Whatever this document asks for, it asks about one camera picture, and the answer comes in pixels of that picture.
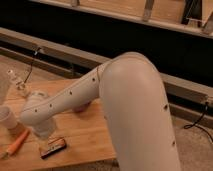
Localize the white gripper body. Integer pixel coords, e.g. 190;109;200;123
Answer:
33;118;56;139

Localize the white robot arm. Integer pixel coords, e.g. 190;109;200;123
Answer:
20;52;181;171

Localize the orange carrot toy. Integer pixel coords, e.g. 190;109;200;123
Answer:
1;129;30;159

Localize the white plastic cup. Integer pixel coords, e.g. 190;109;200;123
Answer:
0;106;18;129

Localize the wooden table board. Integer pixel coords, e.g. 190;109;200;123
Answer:
0;79;115;171

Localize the brown round object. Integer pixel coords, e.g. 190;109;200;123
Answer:
72;102;91;113

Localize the clear glass bottle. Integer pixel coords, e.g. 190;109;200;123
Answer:
7;70;29;98

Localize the black cable right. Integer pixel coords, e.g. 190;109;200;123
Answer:
183;101;213;141

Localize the grey metal rail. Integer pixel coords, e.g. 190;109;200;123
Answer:
0;28;213;127

